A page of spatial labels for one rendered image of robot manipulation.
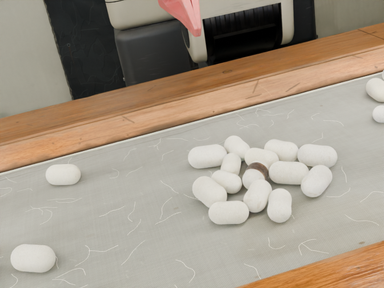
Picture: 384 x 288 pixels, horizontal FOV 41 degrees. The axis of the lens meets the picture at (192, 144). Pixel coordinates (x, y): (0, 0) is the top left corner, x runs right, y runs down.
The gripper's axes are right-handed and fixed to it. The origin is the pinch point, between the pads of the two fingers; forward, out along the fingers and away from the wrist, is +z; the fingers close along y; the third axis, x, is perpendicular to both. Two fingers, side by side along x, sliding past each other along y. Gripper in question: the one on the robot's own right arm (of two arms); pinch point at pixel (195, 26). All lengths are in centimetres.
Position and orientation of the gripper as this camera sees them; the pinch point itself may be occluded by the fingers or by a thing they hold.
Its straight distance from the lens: 52.8
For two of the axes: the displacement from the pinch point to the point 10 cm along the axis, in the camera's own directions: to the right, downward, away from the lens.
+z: 2.8, 8.8, -3.8
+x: -0.2, 4.1, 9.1
